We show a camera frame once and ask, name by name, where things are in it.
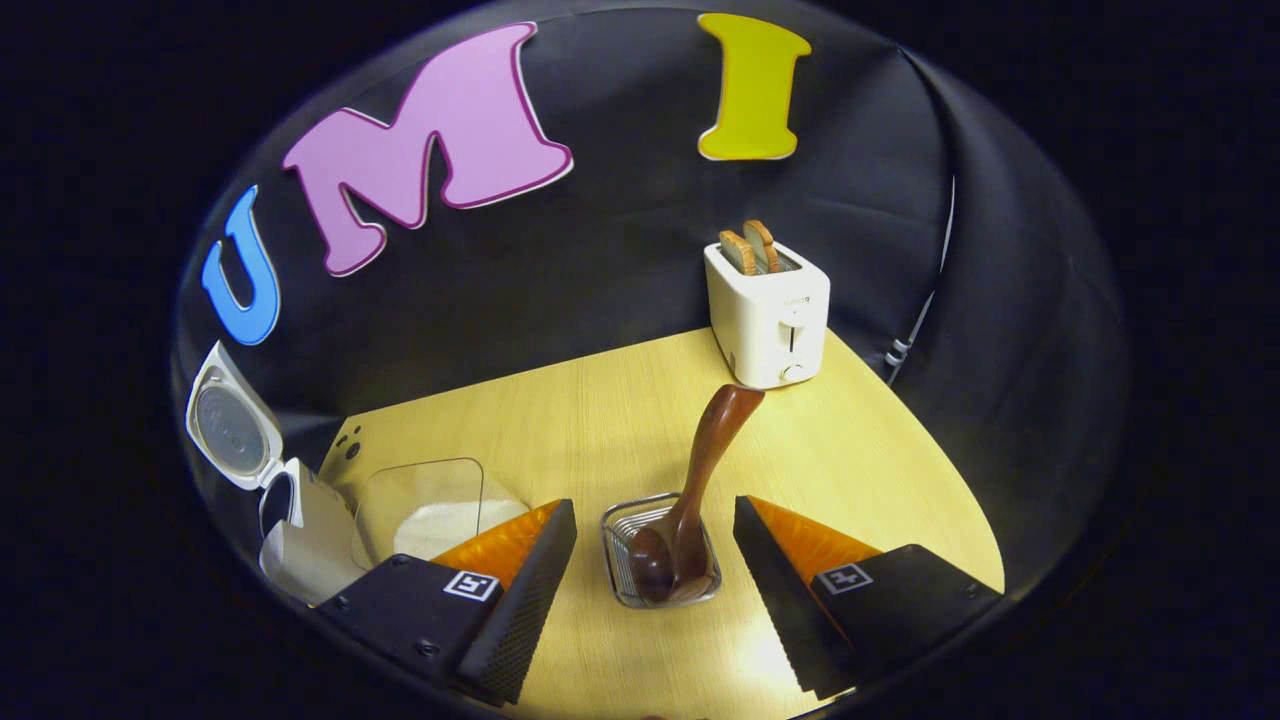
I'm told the white rice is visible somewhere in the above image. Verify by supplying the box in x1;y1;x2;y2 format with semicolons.
395;500;528;561

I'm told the clear plastic rice box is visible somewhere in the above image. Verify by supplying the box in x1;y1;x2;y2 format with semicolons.
350;457;531;571

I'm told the black backdrop cloth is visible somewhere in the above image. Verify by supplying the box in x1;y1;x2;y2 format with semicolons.
170;0;1131;601

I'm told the brown wooden spoon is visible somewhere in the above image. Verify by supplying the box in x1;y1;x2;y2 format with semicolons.
627;384;766;604

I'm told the white toaster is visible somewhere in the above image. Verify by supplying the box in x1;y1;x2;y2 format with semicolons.
703;240;831;391

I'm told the white rice cooker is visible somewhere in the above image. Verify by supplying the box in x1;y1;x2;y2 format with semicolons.
185;340;373;607

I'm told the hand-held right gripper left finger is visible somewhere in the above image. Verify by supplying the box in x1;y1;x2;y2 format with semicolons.
315;498;579;706

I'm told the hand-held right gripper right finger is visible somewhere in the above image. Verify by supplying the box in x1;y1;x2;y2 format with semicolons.
733;495;1004;701

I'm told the grey backdrop cable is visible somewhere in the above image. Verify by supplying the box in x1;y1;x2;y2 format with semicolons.
885;175;956;386

